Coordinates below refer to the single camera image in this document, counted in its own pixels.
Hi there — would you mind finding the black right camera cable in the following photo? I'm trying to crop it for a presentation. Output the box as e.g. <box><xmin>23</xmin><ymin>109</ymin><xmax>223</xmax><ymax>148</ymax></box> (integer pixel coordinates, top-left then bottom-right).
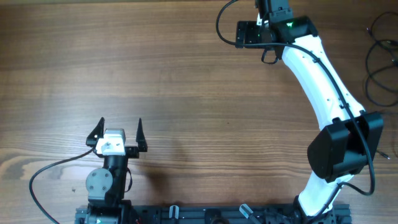
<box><xmin>215</xmin><ymin>0</ymin><xmax>376</xmax><ymax>223</ymax></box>

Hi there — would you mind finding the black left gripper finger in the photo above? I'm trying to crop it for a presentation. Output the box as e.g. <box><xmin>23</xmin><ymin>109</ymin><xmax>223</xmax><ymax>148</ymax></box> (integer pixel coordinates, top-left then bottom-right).
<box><xmin>136</xmin><ymin>118</ymin><xmax>148</xmax><ymax>152</ymax></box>
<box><xmin>86</xmin><ymin>117</ymin><xmax>105</xmax><ymax>147</ymax></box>

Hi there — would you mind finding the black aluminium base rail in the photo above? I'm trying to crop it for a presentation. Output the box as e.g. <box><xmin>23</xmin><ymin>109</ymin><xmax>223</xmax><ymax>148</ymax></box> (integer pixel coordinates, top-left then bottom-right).
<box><xmin>74</xmin><ymin>203</ymin><xmax>352</xmax><ymax>224</ymax></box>

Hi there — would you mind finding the black camera cable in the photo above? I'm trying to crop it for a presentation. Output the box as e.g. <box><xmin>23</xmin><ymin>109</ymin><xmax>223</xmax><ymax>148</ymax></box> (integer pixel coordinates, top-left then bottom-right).
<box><xmin>215</xmin><ymin>0</ymin><xmax>376</xmax><ymax>223</ymax></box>
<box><xmin>29</xmin><ymin>148</ymin><xmax>96</xmax><ymax>224</ymax></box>

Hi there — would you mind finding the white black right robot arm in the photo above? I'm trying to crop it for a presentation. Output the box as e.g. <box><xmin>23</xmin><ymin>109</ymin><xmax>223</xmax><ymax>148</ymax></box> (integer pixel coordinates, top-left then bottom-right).
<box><xmin>234</xmin><ymin>1</ymin><xmax>384</xmax><ymax>223</ymax></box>

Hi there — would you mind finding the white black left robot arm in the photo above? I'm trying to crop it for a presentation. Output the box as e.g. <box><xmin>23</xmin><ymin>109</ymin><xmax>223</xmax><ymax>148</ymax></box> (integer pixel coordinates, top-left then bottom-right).
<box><xmin>75</xmin><ymin>118</ymin><xmax>148</xmax><ymax>224</ymax></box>

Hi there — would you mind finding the black left camera cable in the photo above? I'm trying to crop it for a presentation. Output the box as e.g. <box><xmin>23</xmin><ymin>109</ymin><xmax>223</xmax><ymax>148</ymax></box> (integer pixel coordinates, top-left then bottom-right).
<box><xmin>29</xmin><ymin>148</ymin><xmax>96</xmax><ymax>224</ymax></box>

